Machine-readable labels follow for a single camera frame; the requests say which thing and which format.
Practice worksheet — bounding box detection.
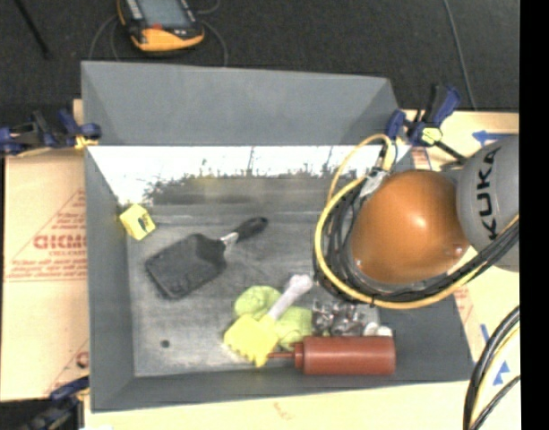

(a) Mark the grey metal bin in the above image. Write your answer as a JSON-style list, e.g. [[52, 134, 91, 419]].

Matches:
[[80, 60, 476, 411]]

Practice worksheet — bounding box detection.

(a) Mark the lime green cloth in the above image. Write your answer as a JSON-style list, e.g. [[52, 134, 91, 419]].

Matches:
[[232, 285, 314, 349]]

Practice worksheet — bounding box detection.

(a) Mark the black spatula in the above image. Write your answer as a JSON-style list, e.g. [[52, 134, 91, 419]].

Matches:
[[144, 216, 270, 301]]

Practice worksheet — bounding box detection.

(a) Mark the yellow cube block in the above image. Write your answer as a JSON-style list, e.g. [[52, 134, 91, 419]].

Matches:
[[118, 202, 157, 242]]

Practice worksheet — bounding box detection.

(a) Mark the red-brown squeeze bottle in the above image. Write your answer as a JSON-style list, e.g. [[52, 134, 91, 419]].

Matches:
[[268, 334, 398, 377]]

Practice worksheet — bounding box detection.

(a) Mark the brown cardboard board red print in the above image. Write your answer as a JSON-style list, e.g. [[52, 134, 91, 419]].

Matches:
[[0, 99, 91, 403]]

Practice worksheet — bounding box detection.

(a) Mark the yellow toy rake white handle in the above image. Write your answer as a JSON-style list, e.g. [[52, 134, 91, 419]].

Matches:
[[223, 273, 314, 368]]

